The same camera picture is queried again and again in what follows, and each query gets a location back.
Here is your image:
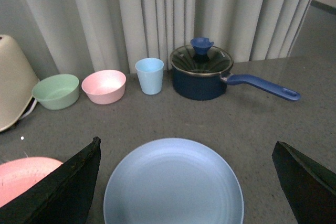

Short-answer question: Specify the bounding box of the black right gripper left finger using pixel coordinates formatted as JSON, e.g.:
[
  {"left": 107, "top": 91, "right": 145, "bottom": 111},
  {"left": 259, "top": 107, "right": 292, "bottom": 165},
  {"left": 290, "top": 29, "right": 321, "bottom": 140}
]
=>
[{"left": 1, "top": 137, "right": 101, "bottom": 223}]

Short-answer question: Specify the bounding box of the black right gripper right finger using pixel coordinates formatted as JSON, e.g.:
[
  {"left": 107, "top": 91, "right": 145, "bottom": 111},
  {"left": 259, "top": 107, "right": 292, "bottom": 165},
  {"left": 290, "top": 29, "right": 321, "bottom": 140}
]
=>
[{"left": 272, "top": 142, "right": 335, "bottom": 223}]

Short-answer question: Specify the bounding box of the pink plate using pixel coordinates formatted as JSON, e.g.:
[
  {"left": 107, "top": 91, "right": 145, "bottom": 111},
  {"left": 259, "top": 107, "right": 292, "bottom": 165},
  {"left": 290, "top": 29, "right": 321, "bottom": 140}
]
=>
[{"left": 0, "top": 157, "right": 63, "bottom": 206}]

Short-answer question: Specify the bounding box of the light blue plate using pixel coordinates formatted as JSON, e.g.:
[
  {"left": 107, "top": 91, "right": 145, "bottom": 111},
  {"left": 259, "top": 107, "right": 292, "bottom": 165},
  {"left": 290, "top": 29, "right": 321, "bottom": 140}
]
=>
[{"left": 103, "top": 138, "right": 244, "bottom": 223}]

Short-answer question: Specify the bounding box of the green bowl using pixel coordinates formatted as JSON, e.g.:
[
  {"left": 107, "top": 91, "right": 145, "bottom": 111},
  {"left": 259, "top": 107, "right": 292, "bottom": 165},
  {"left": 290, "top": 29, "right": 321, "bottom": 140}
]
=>
[{"left": 32, "top": 74, "right": 79, "bottom": 110}]

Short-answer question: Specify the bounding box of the pink bowl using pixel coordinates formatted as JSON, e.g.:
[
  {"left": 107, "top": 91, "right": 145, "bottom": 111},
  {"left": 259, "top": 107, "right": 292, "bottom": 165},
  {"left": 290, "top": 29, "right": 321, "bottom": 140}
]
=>
[{"left": 81, "top": 70, "right": 127, "bottom": 105}]

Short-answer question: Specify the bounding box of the cream white toaster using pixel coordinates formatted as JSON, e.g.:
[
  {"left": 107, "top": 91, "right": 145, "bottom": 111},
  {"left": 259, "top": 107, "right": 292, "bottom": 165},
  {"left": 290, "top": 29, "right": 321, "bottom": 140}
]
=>
[{"left": 1, "top": 35, "right": 39, "bottom": 131}]

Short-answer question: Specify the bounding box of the light blue cup right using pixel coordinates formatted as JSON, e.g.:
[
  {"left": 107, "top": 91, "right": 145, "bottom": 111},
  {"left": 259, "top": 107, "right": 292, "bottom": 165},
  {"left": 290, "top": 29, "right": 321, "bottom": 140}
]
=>
[{"left": 135, "top": 58, "right": 164, "bottom": 95}]

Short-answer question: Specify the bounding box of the dark blue saucepan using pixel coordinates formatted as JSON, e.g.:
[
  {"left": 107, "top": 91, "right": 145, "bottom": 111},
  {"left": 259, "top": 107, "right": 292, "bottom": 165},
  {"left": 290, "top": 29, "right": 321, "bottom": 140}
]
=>
[{"left": 172, "top": 66, "right": 301, "bottom": 101}]

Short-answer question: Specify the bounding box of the glass lid blue knob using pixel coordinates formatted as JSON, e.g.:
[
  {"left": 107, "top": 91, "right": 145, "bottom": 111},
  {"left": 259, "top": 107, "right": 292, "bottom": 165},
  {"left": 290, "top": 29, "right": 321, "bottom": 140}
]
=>
[{"left": 170, "top": 37, "right": 234, "bottom": 76}]

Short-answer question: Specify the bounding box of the white toaster power cable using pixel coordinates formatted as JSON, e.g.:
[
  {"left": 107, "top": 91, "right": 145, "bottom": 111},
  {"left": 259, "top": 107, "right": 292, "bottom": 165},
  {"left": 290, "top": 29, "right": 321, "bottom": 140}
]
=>
[{"left": 19, "top": 99, "right": 37, "bottom": 120}]

